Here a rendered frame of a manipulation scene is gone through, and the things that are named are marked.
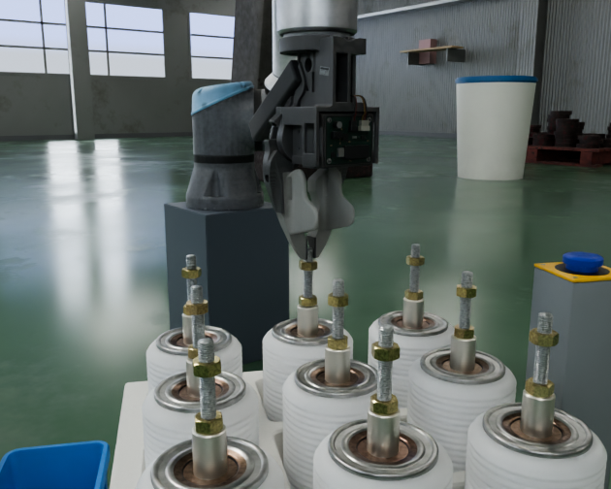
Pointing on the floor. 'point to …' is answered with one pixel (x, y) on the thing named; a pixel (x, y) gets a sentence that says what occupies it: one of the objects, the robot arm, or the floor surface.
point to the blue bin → (54, 467)
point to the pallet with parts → (578, 143)
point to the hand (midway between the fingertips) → (305, 244)
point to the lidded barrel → (494, 125)
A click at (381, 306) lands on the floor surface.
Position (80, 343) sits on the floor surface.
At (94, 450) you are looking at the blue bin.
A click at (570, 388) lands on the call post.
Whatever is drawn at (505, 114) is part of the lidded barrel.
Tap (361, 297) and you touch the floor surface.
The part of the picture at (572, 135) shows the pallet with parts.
